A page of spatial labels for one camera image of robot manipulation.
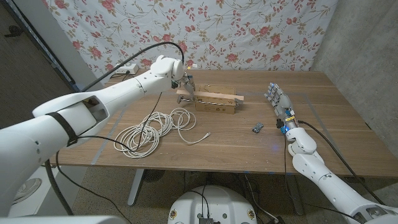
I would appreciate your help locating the floral print backdrop cloth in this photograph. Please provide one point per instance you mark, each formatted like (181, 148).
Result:
(217, 31)

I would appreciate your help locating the small dark usb adapter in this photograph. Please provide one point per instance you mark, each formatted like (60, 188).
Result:
(257, 127)

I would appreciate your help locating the brown cardboard package box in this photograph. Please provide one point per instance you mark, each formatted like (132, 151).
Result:
(214, 107)

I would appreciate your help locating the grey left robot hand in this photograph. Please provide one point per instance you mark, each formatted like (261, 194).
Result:
(188, 84)

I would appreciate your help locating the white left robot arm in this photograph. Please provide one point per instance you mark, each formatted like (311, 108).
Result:
(62, 124)

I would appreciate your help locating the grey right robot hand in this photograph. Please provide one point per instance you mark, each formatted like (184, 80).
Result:
(283, 105)

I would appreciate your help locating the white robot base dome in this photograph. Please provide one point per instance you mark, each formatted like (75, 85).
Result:
(214, 202)

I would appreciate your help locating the grey metal table leg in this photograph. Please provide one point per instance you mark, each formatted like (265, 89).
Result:
(136, 186)
(295, 194)

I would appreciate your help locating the white power strip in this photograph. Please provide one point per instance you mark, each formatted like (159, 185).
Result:
(127, 68)

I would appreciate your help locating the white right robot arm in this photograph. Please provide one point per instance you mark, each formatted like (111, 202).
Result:
(329, 183)

